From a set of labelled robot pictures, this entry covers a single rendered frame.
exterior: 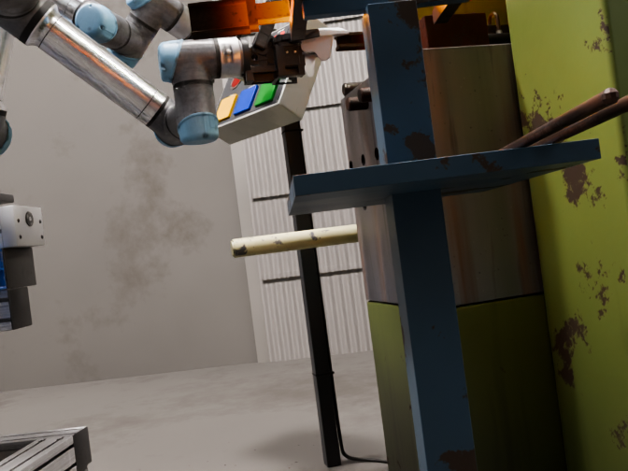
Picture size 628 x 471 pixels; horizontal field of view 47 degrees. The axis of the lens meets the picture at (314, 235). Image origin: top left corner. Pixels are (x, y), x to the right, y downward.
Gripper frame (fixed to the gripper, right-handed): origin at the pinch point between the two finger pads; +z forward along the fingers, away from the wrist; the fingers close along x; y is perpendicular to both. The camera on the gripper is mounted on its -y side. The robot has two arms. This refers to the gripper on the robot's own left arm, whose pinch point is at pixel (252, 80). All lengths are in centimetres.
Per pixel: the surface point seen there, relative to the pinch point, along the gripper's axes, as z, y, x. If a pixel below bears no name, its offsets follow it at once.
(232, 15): -38, -33, -65
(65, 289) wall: 62, -21, 263
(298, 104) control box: 10.7, -2.3, -7.0
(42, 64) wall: 0, 91, 262
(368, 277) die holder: 25, -44, -33
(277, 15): -34, -32, -70
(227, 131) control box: 7.8, -5.5, 20.2
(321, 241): 26.6, -33.4, -10.9
